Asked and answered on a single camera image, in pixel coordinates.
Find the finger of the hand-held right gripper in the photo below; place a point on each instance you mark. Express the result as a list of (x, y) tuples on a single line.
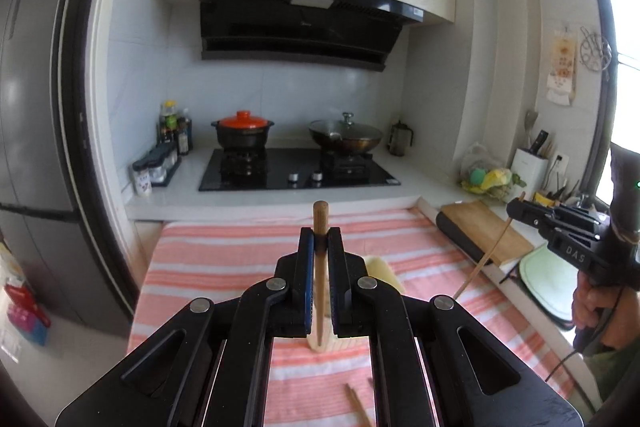
[(530, 219), (530, 206)]

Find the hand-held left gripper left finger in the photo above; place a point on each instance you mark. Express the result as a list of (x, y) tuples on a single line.
[(310, 307)]

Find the cream utensil holder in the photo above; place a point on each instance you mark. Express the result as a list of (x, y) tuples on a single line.
[(382, 274)]

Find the dark glass jug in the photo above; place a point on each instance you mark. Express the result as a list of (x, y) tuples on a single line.
[(400, 139)]

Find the white knife block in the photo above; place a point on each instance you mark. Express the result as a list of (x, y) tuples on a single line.
[(529, 172)]

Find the pink striped tablecloth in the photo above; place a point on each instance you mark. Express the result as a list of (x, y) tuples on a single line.
[(210, 257)]

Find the black range hood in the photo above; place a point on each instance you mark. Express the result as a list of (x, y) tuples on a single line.
[(300, 27)]

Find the white power outlet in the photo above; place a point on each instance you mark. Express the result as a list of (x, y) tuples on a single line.
[(561, 162)]

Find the metal steaming rack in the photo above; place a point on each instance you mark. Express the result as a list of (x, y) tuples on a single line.
[(596, 52)]

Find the black glass gas stove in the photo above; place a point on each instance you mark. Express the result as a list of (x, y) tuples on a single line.
[(280, 169)]

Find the person's right hand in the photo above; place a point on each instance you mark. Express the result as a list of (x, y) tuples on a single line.
[(590, 307)]

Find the black wok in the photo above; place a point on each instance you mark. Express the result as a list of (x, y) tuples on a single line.
[(350, 146)]

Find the person's right forearm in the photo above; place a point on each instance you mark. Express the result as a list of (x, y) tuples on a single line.
[(620, 367)]

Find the grey refrigerator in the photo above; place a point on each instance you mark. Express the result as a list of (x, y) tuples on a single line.
[(30, 107)]

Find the window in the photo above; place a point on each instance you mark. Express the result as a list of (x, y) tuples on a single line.
[(622, 32)]

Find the black clay pot red lid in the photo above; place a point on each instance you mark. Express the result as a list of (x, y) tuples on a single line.
[(241, 132)]

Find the wooden cutting board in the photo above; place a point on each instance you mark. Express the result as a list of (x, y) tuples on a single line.
[(510, 239)]

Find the yellow green plastic bag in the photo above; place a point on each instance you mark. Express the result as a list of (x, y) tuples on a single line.
[(487, 177)]

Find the white round plate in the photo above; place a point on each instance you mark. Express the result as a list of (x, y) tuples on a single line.
[(547, 282)]

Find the wooden spatula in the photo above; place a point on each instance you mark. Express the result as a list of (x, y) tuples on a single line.
[(531, 119)]

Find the glass wok lid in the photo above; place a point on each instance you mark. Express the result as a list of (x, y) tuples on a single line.
[(346, 129)]

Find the white label spice jar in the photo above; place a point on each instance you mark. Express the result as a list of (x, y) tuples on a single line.
[(142, 179)]

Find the brown wooden chopstick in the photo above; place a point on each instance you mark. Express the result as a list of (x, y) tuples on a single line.
[(320, 217), (492, 252)]

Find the yellow cap bottle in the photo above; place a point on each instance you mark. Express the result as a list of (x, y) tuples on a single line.
[(169, 119)]

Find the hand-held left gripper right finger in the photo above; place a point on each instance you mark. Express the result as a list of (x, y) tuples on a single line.
[(334, 307)]

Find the yellow cup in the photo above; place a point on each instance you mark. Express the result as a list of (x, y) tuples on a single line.
[(542, 199)]

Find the wall calendar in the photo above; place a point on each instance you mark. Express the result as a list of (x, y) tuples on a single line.
[(562, 67)]

